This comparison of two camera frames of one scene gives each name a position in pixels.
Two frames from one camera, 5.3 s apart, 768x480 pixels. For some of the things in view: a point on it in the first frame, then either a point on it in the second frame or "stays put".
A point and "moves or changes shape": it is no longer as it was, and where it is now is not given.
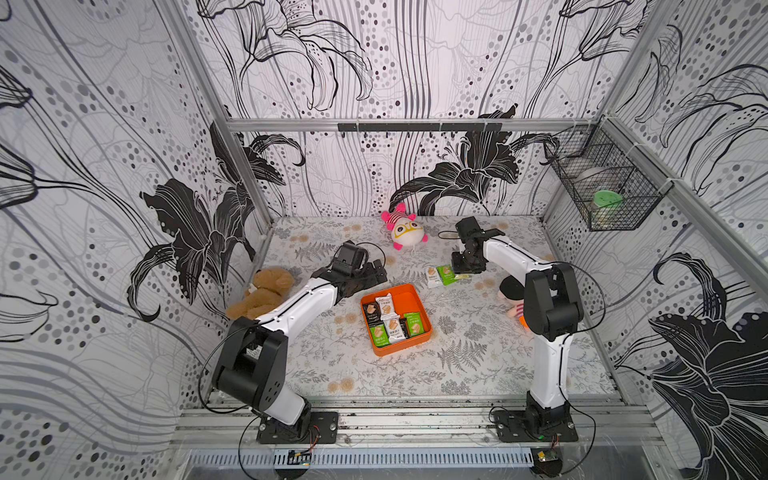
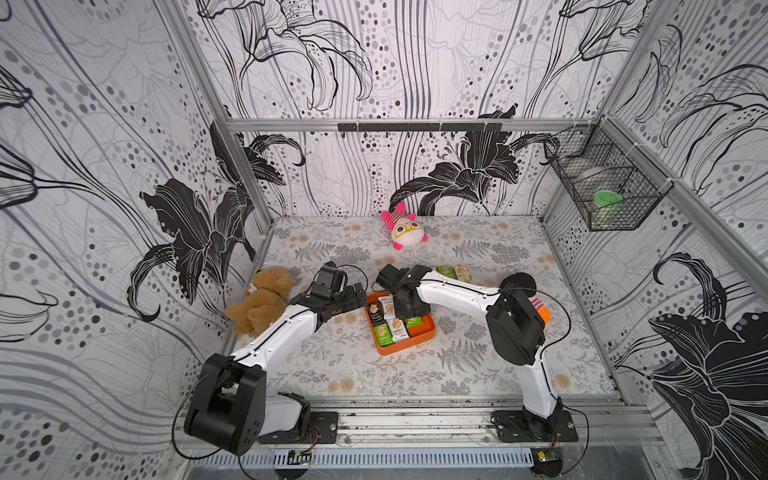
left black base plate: x=314 y=428 stays put
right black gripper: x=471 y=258 to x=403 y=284
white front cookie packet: x=394 y=327 stays put
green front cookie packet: x=380 y=336 stays put
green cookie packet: x=446 y=274 stays put
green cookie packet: x=414 y=323 moves or changes shape
